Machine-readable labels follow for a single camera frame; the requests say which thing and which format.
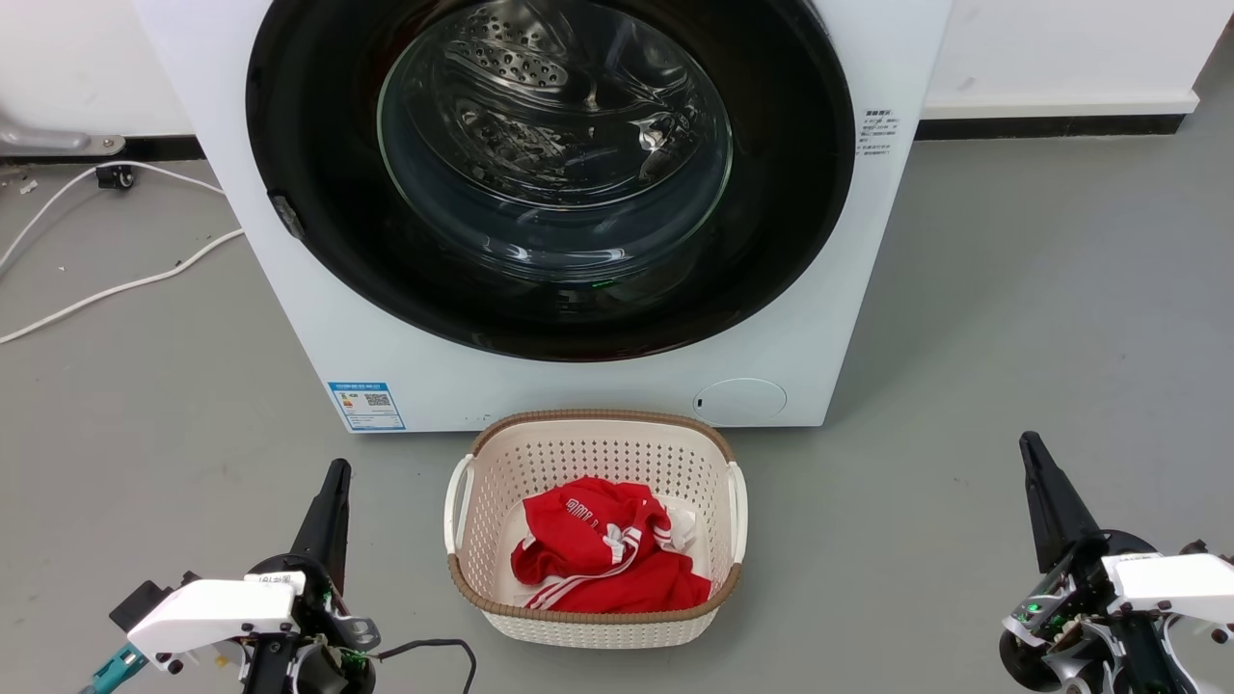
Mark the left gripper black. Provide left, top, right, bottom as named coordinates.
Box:
left=241, top=459, right=382, bottom=694

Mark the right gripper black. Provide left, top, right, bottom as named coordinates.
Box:
left=999, top=431, right=1196, bottom=694

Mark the black round glass washer door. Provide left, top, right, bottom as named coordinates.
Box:
left=245, top=0, right=857, bottom=363

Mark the white front-load washing machine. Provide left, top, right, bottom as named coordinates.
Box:
left=130, top=0, right=955, bottom=435

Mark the blue energy label sticker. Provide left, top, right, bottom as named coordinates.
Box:
left=327, top=382, right=407, bottom=433

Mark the cream plastic laundry basket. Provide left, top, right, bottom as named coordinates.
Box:
left=443, top=410, right=749, bottom=650

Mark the red white-striped garment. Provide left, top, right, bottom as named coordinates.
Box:
left=510, top=476, right=713, bottom=614

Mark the round white filter cover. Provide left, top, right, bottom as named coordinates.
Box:
left=693, top=378, right=788, bottom=427

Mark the white garment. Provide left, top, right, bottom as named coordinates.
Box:
left=663, top=499, right=701, bottom=553

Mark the small printed text label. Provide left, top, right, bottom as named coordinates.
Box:
left=856, top=108, right=901, bottom=158

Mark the perforated steel washer drum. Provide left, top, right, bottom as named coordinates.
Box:
left=386, top=0, right=729, bottom=223

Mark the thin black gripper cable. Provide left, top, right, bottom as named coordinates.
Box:
left=371, top=638, right=478, bottom=694

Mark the teal cable connector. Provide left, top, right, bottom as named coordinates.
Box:
left=82, top=644, right=150, bottom=694

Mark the white long floor cable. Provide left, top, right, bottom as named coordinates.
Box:
left=0, top=228, right=245, bottom=346

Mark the white looped floor cable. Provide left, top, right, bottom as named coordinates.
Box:
left=0, top=160, right=227, bottom=280

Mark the grey metal floor bracket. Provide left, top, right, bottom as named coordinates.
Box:
left=0, top=120, right=126, bottom=158

